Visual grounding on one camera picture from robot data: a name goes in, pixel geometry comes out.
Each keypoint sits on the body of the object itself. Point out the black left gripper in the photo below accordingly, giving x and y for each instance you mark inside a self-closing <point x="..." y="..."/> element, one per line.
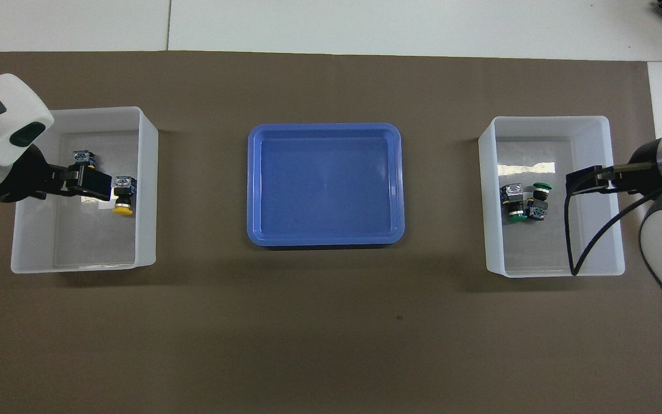
<point x="20" y="181"/>

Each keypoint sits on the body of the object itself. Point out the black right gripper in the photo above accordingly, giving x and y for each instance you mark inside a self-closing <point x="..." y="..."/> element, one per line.
<point x="648" y="172"/>

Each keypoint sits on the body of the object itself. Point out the yellow push button switch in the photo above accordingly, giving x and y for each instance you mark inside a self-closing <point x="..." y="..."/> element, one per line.
<point x="83" y="156"/>
<point x="124" y="198"/>

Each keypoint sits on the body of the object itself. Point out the green push button switch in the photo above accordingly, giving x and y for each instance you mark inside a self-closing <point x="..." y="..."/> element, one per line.
<point x="514" y="192"/>
<point x="543" y="186"/>

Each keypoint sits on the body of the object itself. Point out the translucent white plastic box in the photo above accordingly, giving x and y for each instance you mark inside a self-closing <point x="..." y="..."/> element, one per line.
<point x="538" y="247"/>
<point x="95" y="247"/>

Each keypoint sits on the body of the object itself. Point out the blue plastic tray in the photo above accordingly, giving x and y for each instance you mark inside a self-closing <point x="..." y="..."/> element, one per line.
<point x="325" y="184"/>

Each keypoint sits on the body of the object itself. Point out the brown paper table mat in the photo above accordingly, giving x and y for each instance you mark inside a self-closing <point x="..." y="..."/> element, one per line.
<point x="308" y="316"/>

